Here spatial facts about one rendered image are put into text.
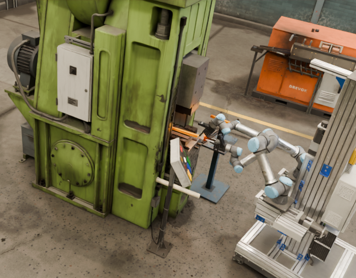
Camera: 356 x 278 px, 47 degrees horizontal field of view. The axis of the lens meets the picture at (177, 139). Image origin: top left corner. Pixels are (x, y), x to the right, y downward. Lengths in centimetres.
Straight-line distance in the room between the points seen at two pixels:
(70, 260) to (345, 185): 250
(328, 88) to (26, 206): 505
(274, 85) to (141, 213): 400
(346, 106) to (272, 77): 406
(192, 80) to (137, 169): 105
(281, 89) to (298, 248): 381
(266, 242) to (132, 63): 216
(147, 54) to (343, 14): 814
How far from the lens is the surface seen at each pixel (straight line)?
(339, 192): 367
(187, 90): 366
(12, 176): 504
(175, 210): 445
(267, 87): 747
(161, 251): 419
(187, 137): 402
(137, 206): 425
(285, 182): 366
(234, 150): 392
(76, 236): 428
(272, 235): 439
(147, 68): 353
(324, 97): 742
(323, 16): 1117
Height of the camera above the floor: 310
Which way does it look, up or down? 32 degrees down
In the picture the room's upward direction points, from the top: 10 degrees clockwise
